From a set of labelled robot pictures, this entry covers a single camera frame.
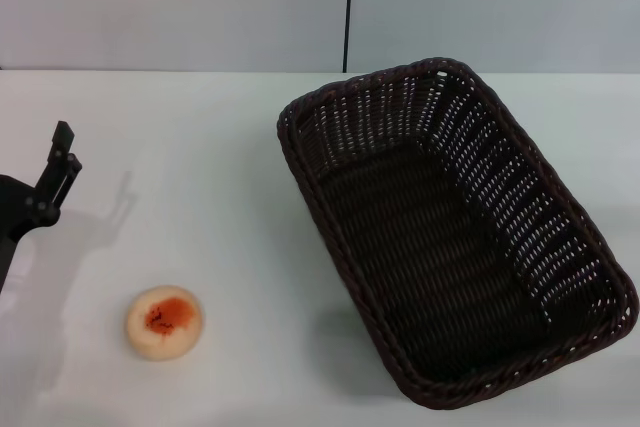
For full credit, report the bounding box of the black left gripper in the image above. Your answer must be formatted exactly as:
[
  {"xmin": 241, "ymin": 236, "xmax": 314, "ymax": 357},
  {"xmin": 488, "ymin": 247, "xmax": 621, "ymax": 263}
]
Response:
[{"xmin": 0, "ymin": 120, "xmax": 84, "ymax": 244}]

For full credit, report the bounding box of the round bun with orange topping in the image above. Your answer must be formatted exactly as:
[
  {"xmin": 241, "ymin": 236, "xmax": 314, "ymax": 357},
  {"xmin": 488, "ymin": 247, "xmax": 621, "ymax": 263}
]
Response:
[{"xmin": 125, "ymin": 285, "xmax": 205, "ymax": 361}]

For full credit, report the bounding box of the dark brown woven basket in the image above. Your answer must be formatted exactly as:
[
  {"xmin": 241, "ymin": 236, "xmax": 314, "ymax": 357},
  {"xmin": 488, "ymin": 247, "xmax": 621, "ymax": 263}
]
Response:
[{"xmin": 276, "ymin": 55, "xmax": 640, "ymax": 404}]

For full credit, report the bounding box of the black vertical wall strip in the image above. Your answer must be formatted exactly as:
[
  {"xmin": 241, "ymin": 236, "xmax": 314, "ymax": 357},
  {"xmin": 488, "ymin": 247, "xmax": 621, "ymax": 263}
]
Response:
[{"xmin": 342, "ymin": 0, "xmax": 357, "ymax": 73}]

